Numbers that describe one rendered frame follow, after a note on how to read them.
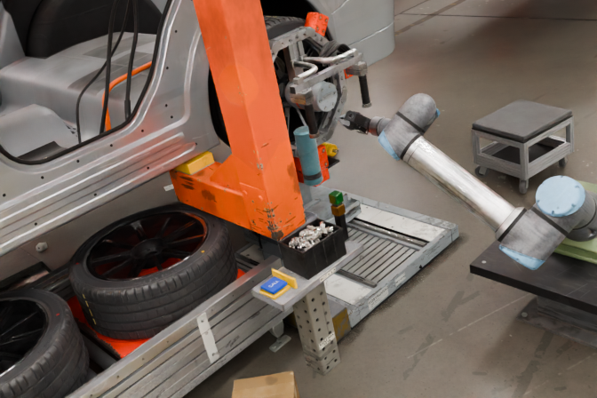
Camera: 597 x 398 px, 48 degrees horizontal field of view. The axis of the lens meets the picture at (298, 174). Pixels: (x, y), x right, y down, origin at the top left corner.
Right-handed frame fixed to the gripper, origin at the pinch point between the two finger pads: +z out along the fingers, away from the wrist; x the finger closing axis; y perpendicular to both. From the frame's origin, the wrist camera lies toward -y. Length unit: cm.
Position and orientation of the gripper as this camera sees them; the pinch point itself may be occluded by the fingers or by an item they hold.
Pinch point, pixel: (339, 118)
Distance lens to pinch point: 321.3
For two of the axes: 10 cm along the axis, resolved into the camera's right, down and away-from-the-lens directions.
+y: 6.3, 3.2, 7.1
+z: -6.9, -2.0, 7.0
